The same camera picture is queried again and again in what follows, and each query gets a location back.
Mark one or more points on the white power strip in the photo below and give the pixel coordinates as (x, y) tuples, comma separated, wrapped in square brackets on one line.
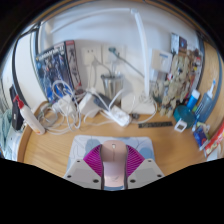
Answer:
[(118, 116)]

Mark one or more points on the small white cube clock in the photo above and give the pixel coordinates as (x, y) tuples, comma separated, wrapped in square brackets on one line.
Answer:
[(180, 126)]

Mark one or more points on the black ruler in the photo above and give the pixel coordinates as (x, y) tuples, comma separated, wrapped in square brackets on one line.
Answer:
[(155, 124)]

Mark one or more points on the pink computer mouse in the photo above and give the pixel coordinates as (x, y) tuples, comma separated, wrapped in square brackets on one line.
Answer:
[(114, 160)]

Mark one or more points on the white red-capped squeeze bottle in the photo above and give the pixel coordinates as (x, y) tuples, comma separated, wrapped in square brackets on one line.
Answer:
[(30, 120)]

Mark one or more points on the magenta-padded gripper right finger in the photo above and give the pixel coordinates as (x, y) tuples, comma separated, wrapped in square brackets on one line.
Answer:
[(137, 165)]

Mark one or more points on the blue tissue pack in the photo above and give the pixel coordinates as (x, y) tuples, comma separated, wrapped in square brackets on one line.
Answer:
[(201, 136)]

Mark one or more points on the tan robot model figure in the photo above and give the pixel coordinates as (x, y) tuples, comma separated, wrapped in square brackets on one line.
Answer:
[(178, 76)]

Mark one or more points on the blue model kit box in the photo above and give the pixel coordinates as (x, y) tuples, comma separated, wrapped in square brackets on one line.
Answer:
[(55, 73)]

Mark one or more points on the blue spray bottle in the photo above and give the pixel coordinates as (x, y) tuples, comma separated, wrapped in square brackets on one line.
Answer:
[(205, 106)]

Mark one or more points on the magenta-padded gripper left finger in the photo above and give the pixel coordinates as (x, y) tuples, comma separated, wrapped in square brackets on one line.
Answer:
[(90, 165)]

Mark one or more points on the grey cloud-print mouse pad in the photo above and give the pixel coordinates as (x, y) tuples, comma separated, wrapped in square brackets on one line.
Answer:
[(83, 143)]

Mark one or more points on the white desk lamp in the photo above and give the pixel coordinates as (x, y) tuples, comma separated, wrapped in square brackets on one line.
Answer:
[(144, 60)]

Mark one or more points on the white charger block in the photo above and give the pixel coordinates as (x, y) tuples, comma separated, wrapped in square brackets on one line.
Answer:
[(88, 105)]

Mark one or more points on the clear glass jar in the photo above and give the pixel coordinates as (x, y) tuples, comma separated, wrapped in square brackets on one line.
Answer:
[(111, 86)]

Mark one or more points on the teal round tin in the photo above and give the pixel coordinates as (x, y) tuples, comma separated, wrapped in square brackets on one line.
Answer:
[(183, 115)]

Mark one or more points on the black bag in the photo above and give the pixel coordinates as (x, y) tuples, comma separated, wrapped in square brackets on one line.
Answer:
[(16, 111)]

